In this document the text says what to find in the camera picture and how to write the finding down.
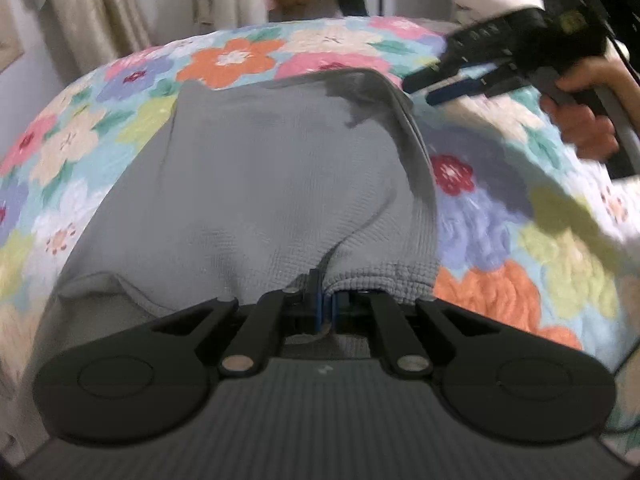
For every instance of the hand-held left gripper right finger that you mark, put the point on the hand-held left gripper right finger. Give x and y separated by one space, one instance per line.
341 310

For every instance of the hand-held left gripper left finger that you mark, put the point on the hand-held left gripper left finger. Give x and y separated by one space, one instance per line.
314 310

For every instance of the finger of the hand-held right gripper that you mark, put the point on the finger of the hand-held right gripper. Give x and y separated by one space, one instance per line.
480 35
452 91

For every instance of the grey knit garment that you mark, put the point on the grey knit garment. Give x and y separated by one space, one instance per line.
260 185

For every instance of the person's right hand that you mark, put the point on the person's right hand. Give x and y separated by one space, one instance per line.
585 125

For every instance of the floral printed blanket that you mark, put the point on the floral printed blanket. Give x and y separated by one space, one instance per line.
505 240

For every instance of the beige curtain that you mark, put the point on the beige curtain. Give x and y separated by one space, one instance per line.
95 10

